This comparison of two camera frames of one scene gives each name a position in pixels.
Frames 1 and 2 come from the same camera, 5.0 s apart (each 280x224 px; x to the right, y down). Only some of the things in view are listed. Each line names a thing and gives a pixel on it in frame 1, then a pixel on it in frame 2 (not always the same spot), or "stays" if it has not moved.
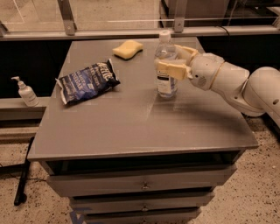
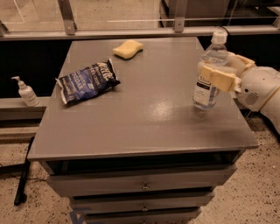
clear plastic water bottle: (167, 85) -> (206, 93)
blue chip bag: (87, 82) stays
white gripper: (205, 72) -> (254, 85)
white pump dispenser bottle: (26, 93) stays
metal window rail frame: (178, 29) stays
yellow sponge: (128, 50) stays
